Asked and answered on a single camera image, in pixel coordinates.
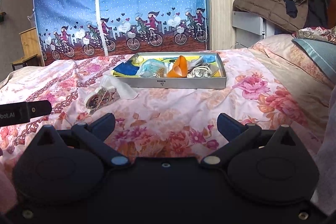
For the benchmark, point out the grey shallow tray box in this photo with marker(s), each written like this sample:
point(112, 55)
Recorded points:
point(193, 83)

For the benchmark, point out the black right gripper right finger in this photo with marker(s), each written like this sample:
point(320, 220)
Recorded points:
point(229, 127)

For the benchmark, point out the floral pink bed quilt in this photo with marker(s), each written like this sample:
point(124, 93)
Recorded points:
point(267, 91)

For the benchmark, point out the floral crumpled blanket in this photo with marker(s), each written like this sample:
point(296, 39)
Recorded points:
point(317, 33)

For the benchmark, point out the black clothing on headboard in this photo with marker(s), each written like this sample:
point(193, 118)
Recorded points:
point(302, 13)

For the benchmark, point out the grey cloth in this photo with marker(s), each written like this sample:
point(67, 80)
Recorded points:
point(201, 61)

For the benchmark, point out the blue yellow cloth in tray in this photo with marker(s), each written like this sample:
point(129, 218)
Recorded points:
point(131, 66)

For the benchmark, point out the teal white plastic package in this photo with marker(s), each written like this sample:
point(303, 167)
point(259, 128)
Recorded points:
point(152, 68)

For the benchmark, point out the blue bicycle print wardrobe cover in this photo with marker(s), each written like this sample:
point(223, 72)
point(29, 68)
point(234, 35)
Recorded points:
point(78, 29)

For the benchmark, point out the orange soft object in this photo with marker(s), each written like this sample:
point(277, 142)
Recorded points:
point(179, 69)

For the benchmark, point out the brown padded jacket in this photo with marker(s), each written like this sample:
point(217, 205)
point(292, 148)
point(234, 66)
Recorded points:
point(275, 12)

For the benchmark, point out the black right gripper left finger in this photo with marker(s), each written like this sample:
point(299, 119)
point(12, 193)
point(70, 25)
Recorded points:
point(103, 127)

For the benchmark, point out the blue grey pillow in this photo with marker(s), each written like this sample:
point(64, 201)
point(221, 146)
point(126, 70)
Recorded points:
point(322, 53)

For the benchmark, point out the grey plastic drawer unit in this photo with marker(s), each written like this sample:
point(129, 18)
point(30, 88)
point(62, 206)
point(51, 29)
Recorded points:
point(250, 28)

